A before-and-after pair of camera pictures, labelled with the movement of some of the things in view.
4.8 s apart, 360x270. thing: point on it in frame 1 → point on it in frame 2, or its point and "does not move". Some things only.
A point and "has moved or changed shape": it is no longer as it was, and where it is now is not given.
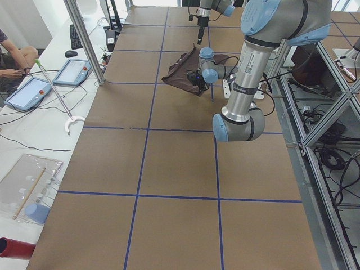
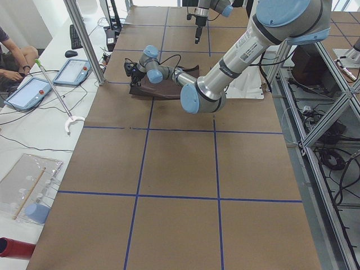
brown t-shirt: (180, 64) has moved or changed shape
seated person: (15, 62) does not move
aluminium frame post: (77, 18) does not move
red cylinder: (14, 248) does not move
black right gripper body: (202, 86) → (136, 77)
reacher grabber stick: (72, 119) does not move
